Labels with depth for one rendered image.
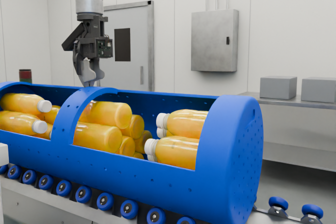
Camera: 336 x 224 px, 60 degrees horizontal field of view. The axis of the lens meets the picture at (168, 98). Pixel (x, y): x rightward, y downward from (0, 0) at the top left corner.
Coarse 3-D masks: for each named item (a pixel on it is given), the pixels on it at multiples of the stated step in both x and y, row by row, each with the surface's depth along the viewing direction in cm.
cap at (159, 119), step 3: (159, 114) 72; (162, 114) 71; (159, 117) 71; (162, 117) 71; (156, 120) 71; (159, 120) 71; (162, 120) 70; (156, 123) 71; (159, 123) 71; (159, 126) 71; (162, 126) 71
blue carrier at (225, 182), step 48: (0, 96) 102; (48, 96) 111; (96, 96) 78; (144, 96) 84; (192, 96) 74; (240, 96) 62; (48, 144) 75; (240, 144) 56; (144, 192) 63; (192, 192) 55; (240, 192) 59
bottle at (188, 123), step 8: (176, 112) 68; (184, 112) 67; (192, 112) 66; (200, 112) 66; (168, 120) 68; (176, 120) 67; (184, 120) 66; (192, 120) 65; (200, 120) 64; (168, 128) 69; (176, 128) 67; (184, 128) 65; (192, 128) 64; (200, 128) 63; (192, 136) 65
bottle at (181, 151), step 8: (168, 136) 66; (176, 136) 65; (184, 136) 66; (152, 144) 67; (160, 144) 65; (168, 144) 63; (176, 144) 63; (184, 144) 62; (192, 144) 61; (152, 152) 67; (160, 152) 64; (168, 152) 63; (176, 152) 62; (184, 152) 61; (192, 152) 60; (160, 160) 65; (168, 160) 63; (176, 160) 62; (184, 160) 61; (192, 160) 60; (192, 168) 61
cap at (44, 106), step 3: (39, 102) 94; (42, 102) 93; (45, 102) 94; (48, 102) 94; (39, 105) 93; (42, 105) 93; (45, 105) 94; (48, 105) 95; (51, 105) 96; (39, 108) 93; (42, 108) 93; (45, 108) 94; (48, 108) 95; (42, 111) 94; (45, 111) 94; (48, 111) 95
